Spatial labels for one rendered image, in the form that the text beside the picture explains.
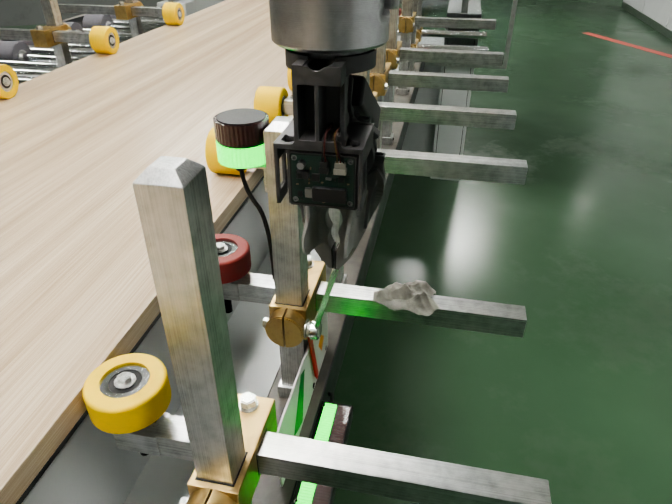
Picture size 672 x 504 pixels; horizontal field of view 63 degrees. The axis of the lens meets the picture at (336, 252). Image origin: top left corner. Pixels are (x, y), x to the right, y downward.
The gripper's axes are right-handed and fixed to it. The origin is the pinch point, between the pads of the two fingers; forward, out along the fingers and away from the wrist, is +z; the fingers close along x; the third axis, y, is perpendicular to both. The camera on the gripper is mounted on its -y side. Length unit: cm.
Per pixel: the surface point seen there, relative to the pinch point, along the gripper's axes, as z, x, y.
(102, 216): 10.6, -40.3, -19.6
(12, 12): 76, -524, -586
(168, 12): 3, -97, -160
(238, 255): 10.1, -15.8, -12.4
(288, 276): 9.4, -7.6, -8.0
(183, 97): 10, -54, -78
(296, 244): 4.6, -6.4, -8.0
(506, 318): 15.0, 19.6, -12.3
